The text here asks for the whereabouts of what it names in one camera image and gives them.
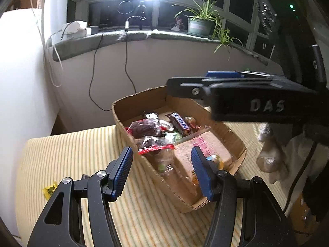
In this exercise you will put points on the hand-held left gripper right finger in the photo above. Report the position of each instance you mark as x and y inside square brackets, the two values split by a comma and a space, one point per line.
[200, 172]

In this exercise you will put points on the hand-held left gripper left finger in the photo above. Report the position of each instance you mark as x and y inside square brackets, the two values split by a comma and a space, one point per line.
[125, 168]

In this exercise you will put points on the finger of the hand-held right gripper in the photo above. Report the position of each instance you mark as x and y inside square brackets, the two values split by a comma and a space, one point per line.
[185, 87]
[226, 74]

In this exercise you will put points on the small yellow-orange snack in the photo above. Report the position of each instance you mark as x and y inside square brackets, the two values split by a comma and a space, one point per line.
[215, 160]

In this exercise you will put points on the pink printed bread packet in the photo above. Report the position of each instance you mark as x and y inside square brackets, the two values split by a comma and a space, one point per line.
[186, 150]

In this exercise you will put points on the clear plastic snack packet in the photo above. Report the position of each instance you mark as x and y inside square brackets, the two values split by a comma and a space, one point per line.
[167, 163]

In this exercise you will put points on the tan round snack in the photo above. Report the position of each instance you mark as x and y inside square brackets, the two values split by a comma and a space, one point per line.
[192, 122]

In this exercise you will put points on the purple-blue chocolate bar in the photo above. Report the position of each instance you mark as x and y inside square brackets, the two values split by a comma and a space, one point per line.
[180, 123]

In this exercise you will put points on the cardboard box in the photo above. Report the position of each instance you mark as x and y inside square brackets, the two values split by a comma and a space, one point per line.
[164, 185]

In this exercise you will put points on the dark red dried fruit packet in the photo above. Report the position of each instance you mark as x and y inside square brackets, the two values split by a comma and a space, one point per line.
[154, 144]
[144, 128]

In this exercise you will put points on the dark snack packet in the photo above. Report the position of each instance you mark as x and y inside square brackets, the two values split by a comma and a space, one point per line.
[84, 177]

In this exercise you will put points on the black spotted snack packet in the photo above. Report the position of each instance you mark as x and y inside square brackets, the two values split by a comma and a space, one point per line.
[151, 116]

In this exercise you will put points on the yellow snack packet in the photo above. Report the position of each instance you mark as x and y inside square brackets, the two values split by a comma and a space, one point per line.
[50, 190]

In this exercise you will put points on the white plastic bag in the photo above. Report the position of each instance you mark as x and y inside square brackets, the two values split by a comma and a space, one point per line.
[270, 149]

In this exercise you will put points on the cream striped table mat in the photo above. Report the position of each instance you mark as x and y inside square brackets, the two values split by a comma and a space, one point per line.
[77, 149]

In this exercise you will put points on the potted spider plant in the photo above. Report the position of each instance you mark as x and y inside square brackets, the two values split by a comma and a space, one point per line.
[199, 25]

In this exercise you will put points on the small purple-leaved plant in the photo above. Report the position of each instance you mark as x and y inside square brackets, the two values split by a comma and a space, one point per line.
[178, 23]

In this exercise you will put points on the gooseneck usb light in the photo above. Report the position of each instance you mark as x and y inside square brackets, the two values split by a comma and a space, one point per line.
[127, 25]

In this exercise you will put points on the grey windowsill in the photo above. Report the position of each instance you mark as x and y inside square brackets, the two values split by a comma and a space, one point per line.
[108, 41]

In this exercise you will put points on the white box device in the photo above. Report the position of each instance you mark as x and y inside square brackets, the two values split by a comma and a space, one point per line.
[75, 29]

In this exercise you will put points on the large white panel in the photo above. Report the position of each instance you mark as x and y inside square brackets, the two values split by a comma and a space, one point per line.
[23, 82]

